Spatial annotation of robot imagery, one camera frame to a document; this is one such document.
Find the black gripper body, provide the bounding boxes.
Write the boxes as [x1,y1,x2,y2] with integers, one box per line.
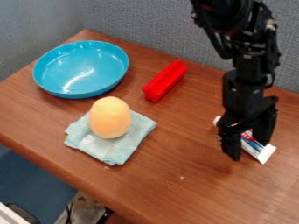
[219,70,278,134]

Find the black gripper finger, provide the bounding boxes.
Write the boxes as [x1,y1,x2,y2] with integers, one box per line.
[219,130,242,161]
[254,112,277,145]

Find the white toothpaste tube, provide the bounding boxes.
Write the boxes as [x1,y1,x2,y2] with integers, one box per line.
[213,115,277,165]

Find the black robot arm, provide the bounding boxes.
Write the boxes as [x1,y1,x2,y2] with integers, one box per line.
[191,0,281,161]

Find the blue plastic plate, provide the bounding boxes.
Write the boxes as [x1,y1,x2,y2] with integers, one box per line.
[32,40,130,99]

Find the red plastic block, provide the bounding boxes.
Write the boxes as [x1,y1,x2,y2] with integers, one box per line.
[143,59,187,103]

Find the light blue folded cloth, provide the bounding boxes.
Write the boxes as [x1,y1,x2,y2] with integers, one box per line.
[64,111,156,165]

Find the orange egg-shaped sponge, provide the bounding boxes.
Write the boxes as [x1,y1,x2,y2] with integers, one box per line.
[88,96,131,138]

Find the objects under table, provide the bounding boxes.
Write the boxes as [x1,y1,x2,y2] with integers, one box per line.
[0,192,114,224]

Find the black cable loop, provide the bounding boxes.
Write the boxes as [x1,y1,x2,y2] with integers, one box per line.
[191,0,235,61]

